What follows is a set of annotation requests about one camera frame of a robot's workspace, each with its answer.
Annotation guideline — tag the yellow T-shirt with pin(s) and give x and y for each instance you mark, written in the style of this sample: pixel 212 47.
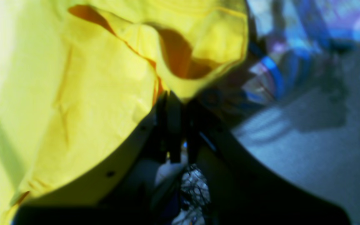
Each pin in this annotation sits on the yellow T-shirt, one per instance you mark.
pixel 77 76

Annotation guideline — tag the patterned blue pink tablecloth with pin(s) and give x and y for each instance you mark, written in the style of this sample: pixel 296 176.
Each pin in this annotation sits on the patterned blue pink tablecloth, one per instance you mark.
pixel 302 72

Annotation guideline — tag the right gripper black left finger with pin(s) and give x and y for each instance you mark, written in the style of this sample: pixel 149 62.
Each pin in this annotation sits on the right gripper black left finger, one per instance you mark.
pixel 134 185

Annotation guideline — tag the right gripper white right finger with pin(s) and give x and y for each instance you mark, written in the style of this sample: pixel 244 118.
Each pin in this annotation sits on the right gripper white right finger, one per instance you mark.
pixel 243 191

